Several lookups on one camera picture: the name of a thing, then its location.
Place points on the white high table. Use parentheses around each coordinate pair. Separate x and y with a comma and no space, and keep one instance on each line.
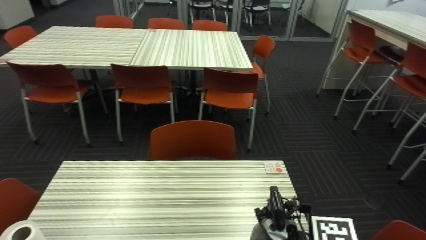
(390,25)

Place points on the striped grey table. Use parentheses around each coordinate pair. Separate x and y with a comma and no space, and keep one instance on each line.
(190,50)
(154,200)
(74,45)

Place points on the white card with orange dot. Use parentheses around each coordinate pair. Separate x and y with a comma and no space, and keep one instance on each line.
(273,167)

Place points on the orange high stool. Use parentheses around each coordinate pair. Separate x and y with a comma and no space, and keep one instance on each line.
(410,140)
(361,40)
(414,71)

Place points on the white cube with black markers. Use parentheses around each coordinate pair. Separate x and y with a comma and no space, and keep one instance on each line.
(333,229)

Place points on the glass partition with metal frame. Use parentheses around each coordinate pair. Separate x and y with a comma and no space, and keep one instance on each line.
(234,16)

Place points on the orange chair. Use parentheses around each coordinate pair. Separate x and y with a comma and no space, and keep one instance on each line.
(263,48)
(20,35)
(193,140)
(113,21)
(165,23)
(397,231)
(44,83)
(13,200)
(230,88)
(141,83)
(209,25)

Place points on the white cabinet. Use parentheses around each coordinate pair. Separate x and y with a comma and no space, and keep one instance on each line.
(14,11)

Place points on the white cup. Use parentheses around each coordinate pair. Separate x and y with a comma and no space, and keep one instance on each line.
(34,231)

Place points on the black chair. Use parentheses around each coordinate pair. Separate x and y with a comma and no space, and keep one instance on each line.
(200,6)
(257,7)
(225,5)

